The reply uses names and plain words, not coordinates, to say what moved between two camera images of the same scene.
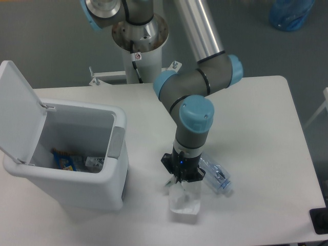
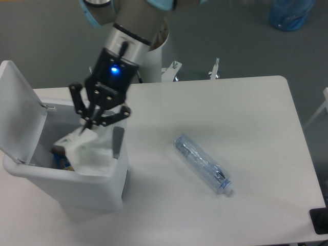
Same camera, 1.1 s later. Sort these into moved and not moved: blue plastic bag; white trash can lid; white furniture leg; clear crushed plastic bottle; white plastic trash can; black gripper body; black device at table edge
Moved: black gripper body
Not moved: white furniture leg; clear crushed plastic bottle; white plastic trash can; white trash can lid; black device at table edge; blue plastic bag
